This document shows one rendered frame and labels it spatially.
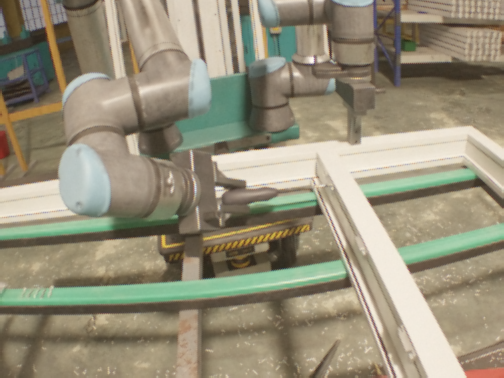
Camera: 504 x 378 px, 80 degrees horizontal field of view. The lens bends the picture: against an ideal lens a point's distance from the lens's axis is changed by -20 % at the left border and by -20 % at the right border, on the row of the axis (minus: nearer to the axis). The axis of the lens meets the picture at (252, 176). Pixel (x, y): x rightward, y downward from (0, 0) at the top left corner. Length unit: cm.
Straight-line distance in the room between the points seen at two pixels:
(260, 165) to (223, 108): 79
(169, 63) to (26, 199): 57
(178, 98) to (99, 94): 12
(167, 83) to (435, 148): 66
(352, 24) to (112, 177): 52
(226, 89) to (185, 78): 101
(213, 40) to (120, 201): 119
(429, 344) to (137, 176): 42
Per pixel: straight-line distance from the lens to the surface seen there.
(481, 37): 486
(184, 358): 58
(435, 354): 45
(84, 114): 52
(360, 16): 74
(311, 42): 140
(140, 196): 49
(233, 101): 157
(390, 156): 89
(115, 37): 290
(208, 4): 157
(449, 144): 96
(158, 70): 56
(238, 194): 68
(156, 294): 62
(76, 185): 46
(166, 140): 142
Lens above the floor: 130
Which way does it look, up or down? 30 degrees down
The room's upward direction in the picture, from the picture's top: 7 degrees counter-clockwise
